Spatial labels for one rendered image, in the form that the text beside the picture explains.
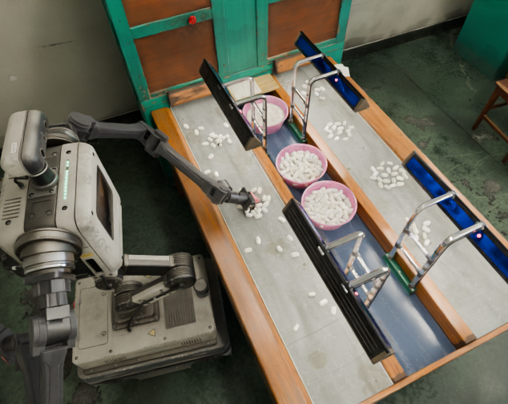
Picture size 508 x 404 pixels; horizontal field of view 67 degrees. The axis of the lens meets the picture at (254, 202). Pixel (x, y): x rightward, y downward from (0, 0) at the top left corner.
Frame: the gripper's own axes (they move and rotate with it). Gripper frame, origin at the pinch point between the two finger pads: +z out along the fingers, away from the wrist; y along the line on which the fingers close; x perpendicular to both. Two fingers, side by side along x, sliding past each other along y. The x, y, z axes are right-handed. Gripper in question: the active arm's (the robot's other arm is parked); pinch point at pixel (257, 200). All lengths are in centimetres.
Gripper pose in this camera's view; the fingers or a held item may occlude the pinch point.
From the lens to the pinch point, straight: 188.5
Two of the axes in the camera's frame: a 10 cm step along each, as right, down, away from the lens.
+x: -5.5, 6.6, 5.0
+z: 7.3, 1.0, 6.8
